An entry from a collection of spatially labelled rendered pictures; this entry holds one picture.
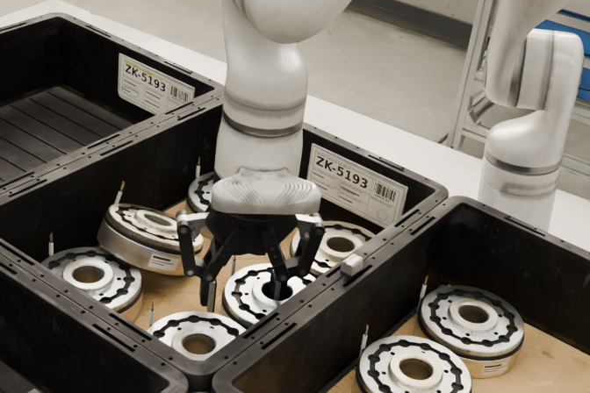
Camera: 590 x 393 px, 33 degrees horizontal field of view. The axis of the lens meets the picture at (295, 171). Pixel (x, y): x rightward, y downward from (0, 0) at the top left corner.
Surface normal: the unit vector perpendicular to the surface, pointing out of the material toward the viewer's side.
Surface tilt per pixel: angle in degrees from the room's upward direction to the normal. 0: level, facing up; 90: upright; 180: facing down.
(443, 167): 0
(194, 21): 0
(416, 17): 90
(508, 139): 25
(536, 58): 52
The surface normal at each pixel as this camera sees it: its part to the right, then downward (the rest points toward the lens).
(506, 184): -0.55, 0.40
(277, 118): 0.28, 0.52
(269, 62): 0.15, -0.73
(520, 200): -0.16, 0.48
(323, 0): 0.62, 0.36
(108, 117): 0.12, -0.85
